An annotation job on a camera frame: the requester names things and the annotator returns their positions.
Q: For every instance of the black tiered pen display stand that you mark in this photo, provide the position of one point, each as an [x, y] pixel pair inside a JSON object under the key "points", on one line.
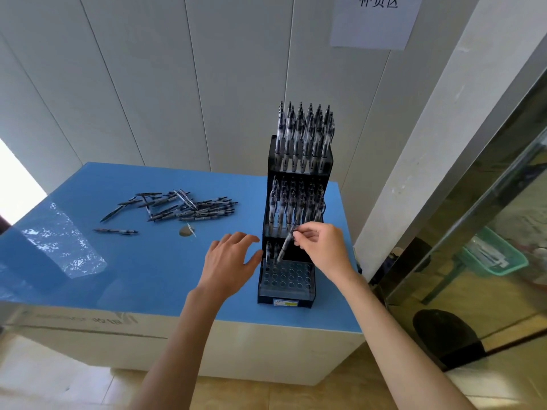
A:
{"points": [[290, 277]]}

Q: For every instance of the blue table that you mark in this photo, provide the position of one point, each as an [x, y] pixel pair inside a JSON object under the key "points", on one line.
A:
{"points": [[128, 277]]}

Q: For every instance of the row of black pens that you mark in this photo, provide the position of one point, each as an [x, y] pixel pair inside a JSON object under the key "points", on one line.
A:
{"points": [[290, 204], [299, 136]]}

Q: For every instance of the small round brown disc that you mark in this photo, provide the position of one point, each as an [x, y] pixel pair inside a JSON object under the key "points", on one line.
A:
{"points": [[185, 231]]}

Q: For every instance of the dark framed glass door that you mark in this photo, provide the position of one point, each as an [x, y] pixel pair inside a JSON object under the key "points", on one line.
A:
{"points": [[17, 187]]}

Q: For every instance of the white paper sign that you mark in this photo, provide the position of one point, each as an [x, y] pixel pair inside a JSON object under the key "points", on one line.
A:
{"points": [[372, 29]]}

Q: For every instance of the steel framed glass partition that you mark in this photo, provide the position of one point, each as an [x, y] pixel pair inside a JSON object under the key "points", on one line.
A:
{"points": [[491, 187]]}

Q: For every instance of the person's right forearm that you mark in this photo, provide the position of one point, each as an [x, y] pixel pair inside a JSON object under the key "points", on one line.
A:
{"points": [[397, 350]]}

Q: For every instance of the person's left hand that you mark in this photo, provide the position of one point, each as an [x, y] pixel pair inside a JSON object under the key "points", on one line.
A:
{"points": [[226, 269]]}

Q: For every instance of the person's left forearm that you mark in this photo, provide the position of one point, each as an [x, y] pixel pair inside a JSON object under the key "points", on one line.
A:
{"points": [[175, 358]]}

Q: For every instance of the green plastic basket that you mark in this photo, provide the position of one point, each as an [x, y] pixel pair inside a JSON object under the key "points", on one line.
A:
{"points": [[515, 266]]}

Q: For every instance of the pile of black pens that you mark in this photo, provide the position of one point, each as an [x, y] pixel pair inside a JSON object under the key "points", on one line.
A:
{"points": [[205, 211]]}

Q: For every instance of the person's right hand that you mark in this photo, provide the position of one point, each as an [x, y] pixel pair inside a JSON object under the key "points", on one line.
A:
{"points": [[329, 251]]}

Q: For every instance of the black round object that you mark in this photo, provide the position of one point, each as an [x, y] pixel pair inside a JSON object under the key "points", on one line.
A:
{"points": [[446, 337]]}

